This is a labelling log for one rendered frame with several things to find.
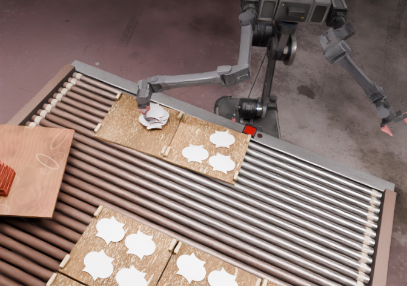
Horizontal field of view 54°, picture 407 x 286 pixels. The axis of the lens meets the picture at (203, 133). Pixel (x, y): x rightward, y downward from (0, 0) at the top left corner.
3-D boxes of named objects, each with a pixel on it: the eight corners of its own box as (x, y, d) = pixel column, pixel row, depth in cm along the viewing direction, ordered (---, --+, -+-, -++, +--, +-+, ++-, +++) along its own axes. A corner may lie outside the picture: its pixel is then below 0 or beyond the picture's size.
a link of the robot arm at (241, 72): (253, 85, 192) (249, 70, 185) (225, 88, 196) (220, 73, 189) (257, 25, 218) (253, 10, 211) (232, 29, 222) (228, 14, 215)
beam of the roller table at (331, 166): (76, 66, 262) (75, 59, 258) (390, 188, 229) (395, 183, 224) (69, 74, 257) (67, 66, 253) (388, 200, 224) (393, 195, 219)
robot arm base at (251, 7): (255, 18, 226) (259, -1, 217) (256, 26, 221) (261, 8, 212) (240, 17, 225) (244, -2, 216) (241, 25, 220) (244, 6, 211)
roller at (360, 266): (31, 123, 227) (29, 118, 223) (367, 268, 196) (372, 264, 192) (25, 129, 224) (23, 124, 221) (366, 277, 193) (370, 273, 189)
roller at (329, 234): (42, 112, 233) (40, 106, 230) (370, 249, 202) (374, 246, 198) (37, 117, 230) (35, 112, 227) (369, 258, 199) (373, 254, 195)
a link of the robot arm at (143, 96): (163, 86, 208) (157, 75, 202) (162, 103, 201) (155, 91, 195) (142, 91, 211) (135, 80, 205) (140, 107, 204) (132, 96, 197)
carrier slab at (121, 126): (120, 94, 242) (120, 93, 241) (183, 114, 238) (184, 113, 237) (93, 136, 221) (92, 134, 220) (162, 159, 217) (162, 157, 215)
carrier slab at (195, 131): (185, 115, 238) (185, 113, 236) (251, 137, 233) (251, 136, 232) (162, 160, 216) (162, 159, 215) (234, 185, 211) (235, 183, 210)
